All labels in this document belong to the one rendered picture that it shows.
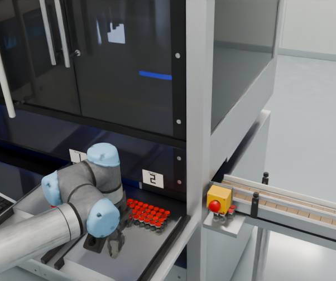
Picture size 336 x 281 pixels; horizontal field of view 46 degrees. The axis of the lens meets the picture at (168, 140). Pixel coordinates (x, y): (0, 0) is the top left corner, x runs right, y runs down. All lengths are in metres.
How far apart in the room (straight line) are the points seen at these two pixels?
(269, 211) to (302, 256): 1.21
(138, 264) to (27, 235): 0.61
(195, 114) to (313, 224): 0.57
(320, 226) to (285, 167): 1.96
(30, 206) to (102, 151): 0.74
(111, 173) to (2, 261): 0.33
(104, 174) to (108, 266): 0.46
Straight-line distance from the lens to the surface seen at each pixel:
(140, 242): 1.41
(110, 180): 0.98
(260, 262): 1.72
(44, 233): 0.81
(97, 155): 0.95
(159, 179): 1.43
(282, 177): 3.27
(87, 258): 1.39
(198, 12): 1.12
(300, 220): 1.46
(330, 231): 1.47
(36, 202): 1.67
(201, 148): 1.28
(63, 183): 0.92
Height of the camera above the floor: 1.88
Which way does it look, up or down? 31 degrees down
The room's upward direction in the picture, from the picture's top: 2 degrees counter-clockwise
